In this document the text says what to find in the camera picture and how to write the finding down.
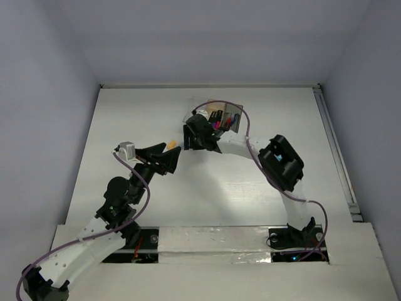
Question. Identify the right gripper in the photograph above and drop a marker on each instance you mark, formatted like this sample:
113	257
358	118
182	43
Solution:
188	133

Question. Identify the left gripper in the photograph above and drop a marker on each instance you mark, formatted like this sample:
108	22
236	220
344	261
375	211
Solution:
166	160

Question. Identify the orange eraser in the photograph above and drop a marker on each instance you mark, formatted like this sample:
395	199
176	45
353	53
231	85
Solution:
171	145

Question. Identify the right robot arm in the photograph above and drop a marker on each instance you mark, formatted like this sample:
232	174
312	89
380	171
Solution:
275	158

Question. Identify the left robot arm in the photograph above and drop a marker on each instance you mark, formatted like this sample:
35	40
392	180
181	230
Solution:
56	273

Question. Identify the orange plastic container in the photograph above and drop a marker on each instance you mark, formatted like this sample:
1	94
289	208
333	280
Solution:
214	110

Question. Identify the clear plastic container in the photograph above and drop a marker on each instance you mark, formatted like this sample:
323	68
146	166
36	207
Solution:
198	104

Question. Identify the dark grey plastic container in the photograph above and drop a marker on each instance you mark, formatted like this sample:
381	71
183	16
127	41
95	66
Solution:
231	118

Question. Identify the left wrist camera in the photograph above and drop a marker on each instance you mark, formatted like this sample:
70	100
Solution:
126	151

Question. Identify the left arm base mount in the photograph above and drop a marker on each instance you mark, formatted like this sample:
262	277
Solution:
144	250

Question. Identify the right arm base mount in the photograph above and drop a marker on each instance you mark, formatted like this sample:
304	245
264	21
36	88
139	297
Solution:
290	245

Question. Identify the aluminium rail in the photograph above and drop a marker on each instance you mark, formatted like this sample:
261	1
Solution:
346	185

